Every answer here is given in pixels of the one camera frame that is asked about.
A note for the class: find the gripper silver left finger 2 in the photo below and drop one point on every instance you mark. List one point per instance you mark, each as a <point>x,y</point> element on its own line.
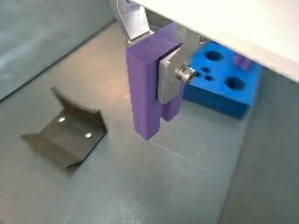
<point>131,17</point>

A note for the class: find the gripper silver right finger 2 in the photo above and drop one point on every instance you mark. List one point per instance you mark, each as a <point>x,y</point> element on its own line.
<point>175,69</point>

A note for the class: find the purple double-square block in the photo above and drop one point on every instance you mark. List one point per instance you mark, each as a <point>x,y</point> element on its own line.
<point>141,58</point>

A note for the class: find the blue shape-sorter board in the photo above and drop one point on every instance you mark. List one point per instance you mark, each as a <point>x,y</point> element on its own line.
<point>222,86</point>

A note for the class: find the purple star peg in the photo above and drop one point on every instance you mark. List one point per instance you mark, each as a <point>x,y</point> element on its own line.
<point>242,62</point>

